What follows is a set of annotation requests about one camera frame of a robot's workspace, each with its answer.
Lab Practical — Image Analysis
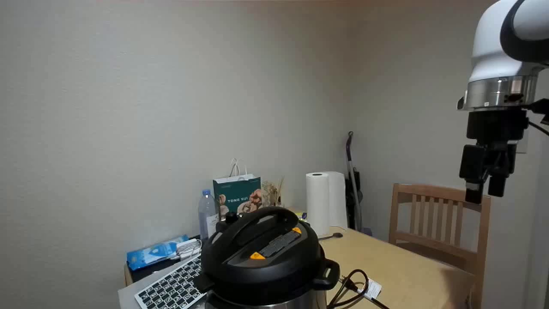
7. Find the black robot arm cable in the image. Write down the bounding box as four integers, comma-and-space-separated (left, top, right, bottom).
527, 98, 549, 137

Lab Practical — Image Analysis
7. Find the white cable tag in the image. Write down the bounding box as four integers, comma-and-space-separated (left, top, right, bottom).
362, 278, 384, 300

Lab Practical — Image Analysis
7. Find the small white packet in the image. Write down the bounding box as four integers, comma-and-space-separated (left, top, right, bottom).
175, 237, 203, 261

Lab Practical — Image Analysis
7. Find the green paper gift bag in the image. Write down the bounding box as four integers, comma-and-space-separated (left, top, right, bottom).
211, 159, 264, 221

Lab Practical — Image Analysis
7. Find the white keyboard with black keys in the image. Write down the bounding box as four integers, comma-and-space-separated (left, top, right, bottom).
134, 254, 211, 309

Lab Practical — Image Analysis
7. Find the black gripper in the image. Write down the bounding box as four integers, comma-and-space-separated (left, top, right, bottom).
458, 108, 530, 206

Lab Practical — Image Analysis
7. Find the black cooker power cable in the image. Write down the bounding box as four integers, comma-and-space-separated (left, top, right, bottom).
326, 268, 391, 309

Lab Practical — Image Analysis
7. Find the brown paper bag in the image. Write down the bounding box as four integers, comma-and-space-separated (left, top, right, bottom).
259, 177, 287, 211

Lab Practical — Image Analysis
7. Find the wooden slatted chair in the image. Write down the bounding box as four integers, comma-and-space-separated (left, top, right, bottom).
388, 182, 494, 309

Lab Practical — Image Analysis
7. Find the white paper towel roll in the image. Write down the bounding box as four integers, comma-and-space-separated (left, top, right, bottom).
304, 170, 348, 238

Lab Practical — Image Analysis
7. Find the blue tissue pack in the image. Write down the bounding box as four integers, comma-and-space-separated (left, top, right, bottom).
125, 235, 194, 273

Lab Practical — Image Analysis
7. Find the upright stick vacuum cleaner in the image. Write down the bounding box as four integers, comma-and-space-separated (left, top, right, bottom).
342, 128, 367, 233

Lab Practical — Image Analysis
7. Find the black steel pressure cooker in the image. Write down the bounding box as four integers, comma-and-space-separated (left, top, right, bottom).
194, 204, 342, 309

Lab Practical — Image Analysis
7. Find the clear plastic water bottle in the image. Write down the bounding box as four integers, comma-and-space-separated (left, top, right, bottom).
197, 187, 221, 245

